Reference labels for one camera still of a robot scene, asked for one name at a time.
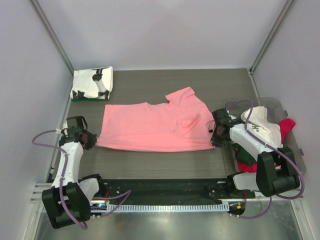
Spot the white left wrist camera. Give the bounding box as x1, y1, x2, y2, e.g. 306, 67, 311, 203
55, 120, 69, 136

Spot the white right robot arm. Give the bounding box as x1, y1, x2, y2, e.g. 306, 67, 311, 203
211, 106, 305, 200

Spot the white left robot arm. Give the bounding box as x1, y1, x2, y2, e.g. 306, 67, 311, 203
41, 116, 107, 230

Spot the magenta crumpled t shirt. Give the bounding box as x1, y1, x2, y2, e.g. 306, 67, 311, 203
232, 118, 296, 173

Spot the left aluminium frame post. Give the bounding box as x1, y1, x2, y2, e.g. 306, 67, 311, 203
29, 0, 74, 75

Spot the folded white printed t shirt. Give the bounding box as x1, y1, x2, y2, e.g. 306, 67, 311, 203
70, 66, 114, 99

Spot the aluminium frame post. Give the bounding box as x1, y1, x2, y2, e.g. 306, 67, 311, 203
248, 0, 297, 76
29, 0, 74, 75

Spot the white slotted cable duct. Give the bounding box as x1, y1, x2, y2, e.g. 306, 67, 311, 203
91, 202, 230, 214

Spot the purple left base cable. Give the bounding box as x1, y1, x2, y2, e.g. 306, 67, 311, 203
89, 189, 132, 217

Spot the folded green t shirt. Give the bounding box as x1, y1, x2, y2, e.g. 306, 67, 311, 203
71, 98, 109, 102

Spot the dark green crumpled t shirt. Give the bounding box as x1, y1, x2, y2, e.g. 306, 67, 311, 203
235, 148, 257, 166

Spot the right aluminium frame post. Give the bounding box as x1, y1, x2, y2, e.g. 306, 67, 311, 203
248, 0, 297, 76

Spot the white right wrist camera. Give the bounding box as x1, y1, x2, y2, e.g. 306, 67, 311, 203
226, 109, 237, 120

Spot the pink t shirt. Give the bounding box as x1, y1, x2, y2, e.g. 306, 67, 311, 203
96, 87, 215, 153

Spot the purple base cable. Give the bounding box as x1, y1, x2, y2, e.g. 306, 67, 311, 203
229, 196, 273, 220
89, 189, 132, 217

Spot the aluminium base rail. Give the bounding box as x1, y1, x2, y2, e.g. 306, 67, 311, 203
30, 183, 52, 203

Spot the white crumpled t shirt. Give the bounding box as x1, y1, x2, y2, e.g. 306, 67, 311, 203
230, 106, 283, 155

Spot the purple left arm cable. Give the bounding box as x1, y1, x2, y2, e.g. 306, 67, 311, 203
32, 129, 89, 230

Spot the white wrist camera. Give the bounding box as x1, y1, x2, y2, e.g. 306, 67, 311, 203
55, 120, 69, 136
226, 109, 237, 120

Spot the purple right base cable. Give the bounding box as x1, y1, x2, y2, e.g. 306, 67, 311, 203
229, 196, 273, 220

